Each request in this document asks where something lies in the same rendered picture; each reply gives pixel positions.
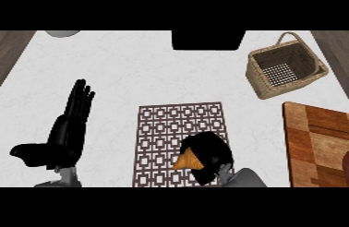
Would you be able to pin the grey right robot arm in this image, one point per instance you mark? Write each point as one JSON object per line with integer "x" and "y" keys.
{"x": 243, "y": 177}

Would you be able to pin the black appliance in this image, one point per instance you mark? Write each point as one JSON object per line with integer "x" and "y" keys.
{"x": 208, "y": 40}

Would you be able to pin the orange croissant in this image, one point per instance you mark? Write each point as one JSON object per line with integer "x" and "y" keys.
{"x": 188, "y": 161}

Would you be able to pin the brown patterned placemat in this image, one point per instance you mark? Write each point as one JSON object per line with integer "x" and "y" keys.
{"x": 163, "y": 135}

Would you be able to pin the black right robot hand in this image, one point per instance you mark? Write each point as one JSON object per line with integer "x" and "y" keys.
{"x": 211, "y": 157}

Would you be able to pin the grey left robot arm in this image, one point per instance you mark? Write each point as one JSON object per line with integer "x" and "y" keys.
{"x": 64, "y": 178}

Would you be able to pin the checkered wooden cutting board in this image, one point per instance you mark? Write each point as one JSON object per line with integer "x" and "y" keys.
{"x": 319, "y": 147}

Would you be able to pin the grey round object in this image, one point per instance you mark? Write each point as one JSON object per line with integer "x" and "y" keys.
{"x": 63, "y": 33}

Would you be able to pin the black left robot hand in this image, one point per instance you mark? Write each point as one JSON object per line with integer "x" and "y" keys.
{"x": 69, "y": 135}

